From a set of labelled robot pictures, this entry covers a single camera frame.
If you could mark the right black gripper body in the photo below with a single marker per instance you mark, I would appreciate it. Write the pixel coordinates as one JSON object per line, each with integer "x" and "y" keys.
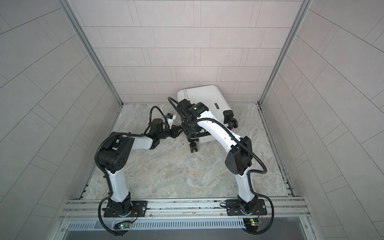
{"x": 189, "y": 127}

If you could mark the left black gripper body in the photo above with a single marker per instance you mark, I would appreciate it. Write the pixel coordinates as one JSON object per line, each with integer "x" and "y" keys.
{"x": 166, "y": 133}

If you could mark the white black-lined carry-on suitcase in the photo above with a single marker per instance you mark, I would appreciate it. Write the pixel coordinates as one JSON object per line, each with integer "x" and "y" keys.
{"x": 212, "y": 98}

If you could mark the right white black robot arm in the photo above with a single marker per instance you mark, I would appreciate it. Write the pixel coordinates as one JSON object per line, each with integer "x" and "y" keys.
{"x": 240, "y": 160}

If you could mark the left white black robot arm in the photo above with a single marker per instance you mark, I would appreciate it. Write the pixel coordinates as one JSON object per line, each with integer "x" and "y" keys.
{"x": 113, "y": 153}

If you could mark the left green circuit board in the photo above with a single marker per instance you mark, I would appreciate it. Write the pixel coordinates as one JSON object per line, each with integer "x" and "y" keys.
{"x": 122, "y": 225}

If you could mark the green circuit board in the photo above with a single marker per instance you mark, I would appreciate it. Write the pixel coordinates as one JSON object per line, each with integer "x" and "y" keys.
{"x": 122, "y": 225}
{"x": 252, "y": 225}

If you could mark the right green circuit board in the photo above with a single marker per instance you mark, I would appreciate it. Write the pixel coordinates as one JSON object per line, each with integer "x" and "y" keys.
{"x": 252, "y": 225}

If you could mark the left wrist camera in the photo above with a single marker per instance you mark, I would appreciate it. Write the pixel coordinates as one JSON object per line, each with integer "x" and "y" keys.
{"x": 170, "y": 119}

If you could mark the left aluminium corner post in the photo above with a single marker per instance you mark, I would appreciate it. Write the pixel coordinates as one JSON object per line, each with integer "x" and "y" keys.
{"x": 88, "y": 47}

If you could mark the aluminium corner post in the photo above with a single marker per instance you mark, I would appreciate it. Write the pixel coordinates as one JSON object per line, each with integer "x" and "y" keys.
{"x": 304, "y": 7}
{"x": 88, "y": 47}

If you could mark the aluminium mounting rail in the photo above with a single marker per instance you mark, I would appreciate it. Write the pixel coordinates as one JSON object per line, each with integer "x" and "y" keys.
{"x": 205, "y": 208}

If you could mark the right aluminium corner post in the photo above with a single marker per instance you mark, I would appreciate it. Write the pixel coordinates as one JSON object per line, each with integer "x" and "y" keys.
{"x": 304, "y": 7}

